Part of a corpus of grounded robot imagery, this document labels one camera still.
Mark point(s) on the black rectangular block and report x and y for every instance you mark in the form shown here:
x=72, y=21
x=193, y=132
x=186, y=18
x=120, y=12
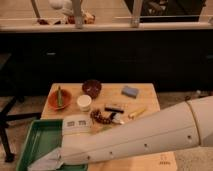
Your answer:
x=113, y=108

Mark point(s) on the wooden table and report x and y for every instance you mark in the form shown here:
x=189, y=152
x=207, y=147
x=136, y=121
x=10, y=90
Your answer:
x=111, y=94

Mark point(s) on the orange bowl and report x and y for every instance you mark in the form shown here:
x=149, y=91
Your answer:
x=53, y=101

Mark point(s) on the blue sponge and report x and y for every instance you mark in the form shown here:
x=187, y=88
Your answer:
x=130, y=92

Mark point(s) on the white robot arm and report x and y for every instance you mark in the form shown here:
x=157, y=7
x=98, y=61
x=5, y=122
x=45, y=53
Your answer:
x=185, y=125

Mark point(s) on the green plastic tray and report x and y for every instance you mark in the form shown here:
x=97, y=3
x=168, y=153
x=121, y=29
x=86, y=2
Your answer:
x=43, y=137

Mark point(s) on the dark red bowl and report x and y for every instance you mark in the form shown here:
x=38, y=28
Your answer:
x=92, y=88

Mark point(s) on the white black-handled spatula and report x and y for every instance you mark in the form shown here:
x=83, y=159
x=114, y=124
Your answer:
x=117, y=119

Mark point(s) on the green stick in bowl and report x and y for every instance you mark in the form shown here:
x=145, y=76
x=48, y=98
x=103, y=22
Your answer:
x=59, y=97

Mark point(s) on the black chair base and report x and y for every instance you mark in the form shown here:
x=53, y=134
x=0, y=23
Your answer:
x=4, y=116

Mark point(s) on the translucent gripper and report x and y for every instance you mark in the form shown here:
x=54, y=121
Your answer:
x=75, y=124

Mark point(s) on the white crumpled cloth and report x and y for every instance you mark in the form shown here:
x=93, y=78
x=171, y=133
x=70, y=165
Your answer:
x=49, y=162

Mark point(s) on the white cup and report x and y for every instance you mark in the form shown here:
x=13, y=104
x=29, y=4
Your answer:
x=84, y=102

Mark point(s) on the yellow banana-shaped item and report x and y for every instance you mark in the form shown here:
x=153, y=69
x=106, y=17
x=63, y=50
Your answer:
x=136, y=113

